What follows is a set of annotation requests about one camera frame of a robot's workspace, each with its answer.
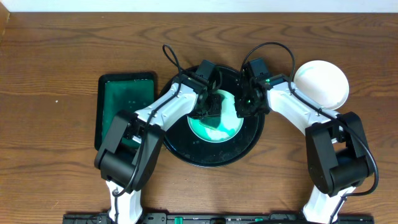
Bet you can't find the right black cable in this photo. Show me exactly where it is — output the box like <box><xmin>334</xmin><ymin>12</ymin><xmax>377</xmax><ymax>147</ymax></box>
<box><xmin>241</xmin><ymin>42</ymin><xmax>379</xmax><ymax>224</ymax></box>

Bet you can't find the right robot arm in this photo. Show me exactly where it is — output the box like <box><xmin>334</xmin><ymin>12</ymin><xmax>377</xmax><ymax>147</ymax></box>
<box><xmin>235</xmin><ymin>58</ymin><xmax>375</xmax><ymax>223</ymax></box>

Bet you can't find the green sponge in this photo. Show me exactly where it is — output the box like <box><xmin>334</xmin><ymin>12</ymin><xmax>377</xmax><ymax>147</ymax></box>
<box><xmin>199</xmin><ymin>116</ymin><xmax>221</xmax><ymax>130</ymax></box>

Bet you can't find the round black tray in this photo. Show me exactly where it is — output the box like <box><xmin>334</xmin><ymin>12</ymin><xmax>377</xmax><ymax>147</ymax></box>
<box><xmin>164</xmin><ymin>66</ymin><xmax>265</xmax><ymax>167</ymax></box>

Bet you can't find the black rectangular water tray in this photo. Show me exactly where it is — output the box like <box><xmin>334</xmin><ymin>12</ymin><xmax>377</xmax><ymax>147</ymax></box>
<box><xmin>94</xmin><ymin>72</ymin><xmax>157</xmax><ymax>149</ymax></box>

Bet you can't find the left black cable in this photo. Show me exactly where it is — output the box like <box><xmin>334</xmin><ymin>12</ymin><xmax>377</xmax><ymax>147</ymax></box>
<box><xmin>111</xmin><ymin>44</ymin><xmax>223</xmax><ymax>224</ymax></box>

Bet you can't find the white plate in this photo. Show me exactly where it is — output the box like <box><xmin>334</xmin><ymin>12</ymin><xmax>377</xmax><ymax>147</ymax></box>
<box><xmin>294</xmin><ymin>60</ymin><xmax>349</xmax><ymax>110</ymax></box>
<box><xmin>187</xmin><ymin>90</ymin><xmax>244</xmax><ymax>143</ymax></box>

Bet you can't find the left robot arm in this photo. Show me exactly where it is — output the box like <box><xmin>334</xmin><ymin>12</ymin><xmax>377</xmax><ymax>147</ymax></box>
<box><xmin>94</xmin><ymin>60</ymin><xmax>223</xmax><ymax>223</ymax></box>

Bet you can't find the black cable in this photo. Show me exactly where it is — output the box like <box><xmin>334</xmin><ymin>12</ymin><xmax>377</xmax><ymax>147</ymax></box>
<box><xmin>111</xmin><ymin>44</ymin><xmax>223</xmax><ymax>224</ymax></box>
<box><xmin>241</xmin><ymin>42</ymin><xmax>379</xmax><ymax>224</ymax></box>

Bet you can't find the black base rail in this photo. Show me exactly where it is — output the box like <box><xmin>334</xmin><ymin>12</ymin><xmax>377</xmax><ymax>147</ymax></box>
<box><xmin>62</xmin><ymin>212</ymin><xmax>375</xmax><ymax>224</ymax></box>

